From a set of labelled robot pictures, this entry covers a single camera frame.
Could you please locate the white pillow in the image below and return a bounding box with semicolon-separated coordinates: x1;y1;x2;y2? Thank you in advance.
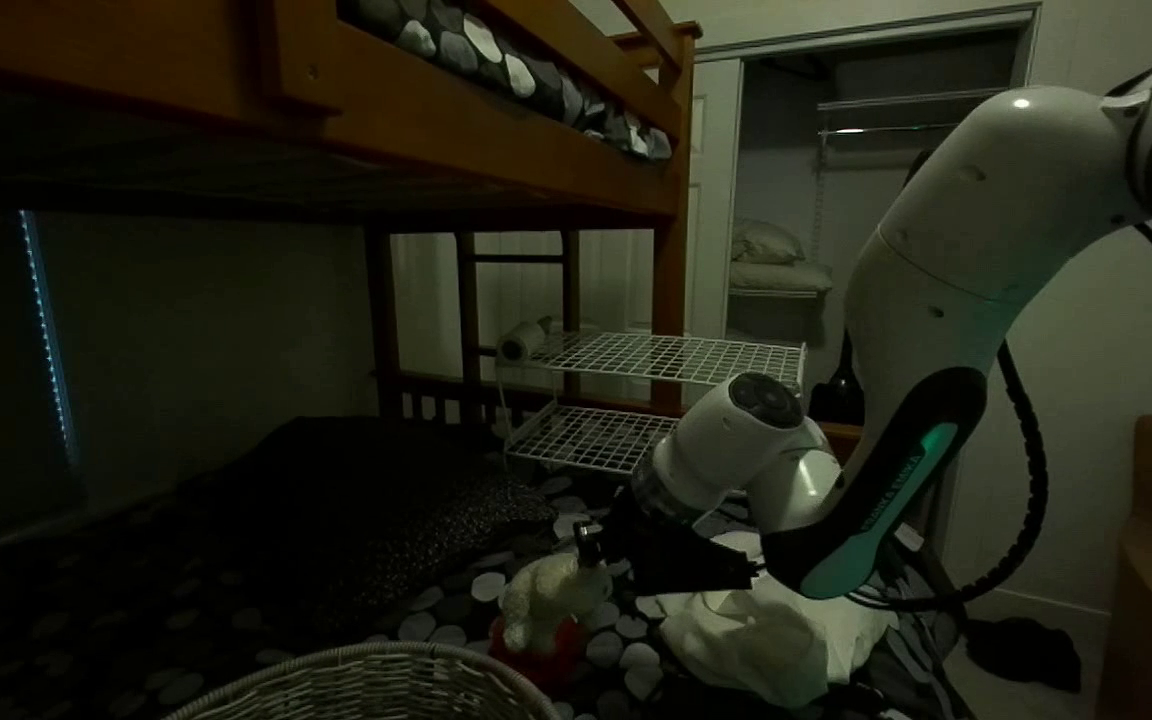
728;216;809;268

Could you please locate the small pale rolled item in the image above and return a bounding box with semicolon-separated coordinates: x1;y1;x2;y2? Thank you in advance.
492;318;569;370

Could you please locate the white closet shelf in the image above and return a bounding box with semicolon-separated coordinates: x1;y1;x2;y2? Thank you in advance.
810;83;1017;172

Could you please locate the black hand brush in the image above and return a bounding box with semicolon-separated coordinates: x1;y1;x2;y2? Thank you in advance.
809;332;873;429

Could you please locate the folded pale bedding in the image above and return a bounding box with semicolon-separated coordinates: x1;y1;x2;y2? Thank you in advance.
724;255;834;306

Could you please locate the pebble print duvet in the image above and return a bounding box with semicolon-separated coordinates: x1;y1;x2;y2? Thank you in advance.
372;456;983;720

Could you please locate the dark cloth on floor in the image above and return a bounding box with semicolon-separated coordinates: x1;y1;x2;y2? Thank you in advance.
959;611;1088;697

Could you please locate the pebble print mattress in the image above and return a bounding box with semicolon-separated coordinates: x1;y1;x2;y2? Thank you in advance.
330;0;675;168

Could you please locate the crumpled white cloth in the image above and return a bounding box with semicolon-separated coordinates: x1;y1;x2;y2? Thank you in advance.
651;529;899;714

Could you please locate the blue LED light strip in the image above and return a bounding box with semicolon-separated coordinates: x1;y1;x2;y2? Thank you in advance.
13;208;84;474

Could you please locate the dark speckled blanket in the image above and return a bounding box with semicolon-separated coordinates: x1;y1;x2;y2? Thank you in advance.
0;412;556;720

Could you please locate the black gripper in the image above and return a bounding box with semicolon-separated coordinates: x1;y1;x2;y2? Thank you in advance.
569;485;755;601

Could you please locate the woven wicker basket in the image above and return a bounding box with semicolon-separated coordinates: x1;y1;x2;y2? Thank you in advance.
166;639;560;720

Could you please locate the white wire shelf rack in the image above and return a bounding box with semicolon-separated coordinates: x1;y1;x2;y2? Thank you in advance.
492;326;815;485

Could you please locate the wooden bunk bed frame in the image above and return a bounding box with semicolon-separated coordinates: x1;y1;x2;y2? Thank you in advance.
0;0;873;465

